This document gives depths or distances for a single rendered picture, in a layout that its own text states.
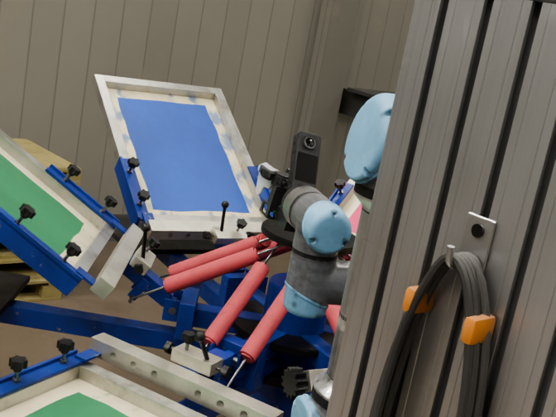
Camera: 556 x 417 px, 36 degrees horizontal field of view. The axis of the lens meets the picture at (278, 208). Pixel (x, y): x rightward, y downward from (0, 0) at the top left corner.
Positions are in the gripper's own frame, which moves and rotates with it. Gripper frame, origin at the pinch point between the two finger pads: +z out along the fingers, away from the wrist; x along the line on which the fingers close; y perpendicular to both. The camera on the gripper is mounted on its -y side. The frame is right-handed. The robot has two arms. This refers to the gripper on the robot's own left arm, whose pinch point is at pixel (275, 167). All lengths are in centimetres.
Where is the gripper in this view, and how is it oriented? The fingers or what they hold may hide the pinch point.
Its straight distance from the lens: 163.8
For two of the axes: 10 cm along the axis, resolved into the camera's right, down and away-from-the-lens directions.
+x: 9.2, 2.3, 3.3
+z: -2.6, -2.8, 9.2
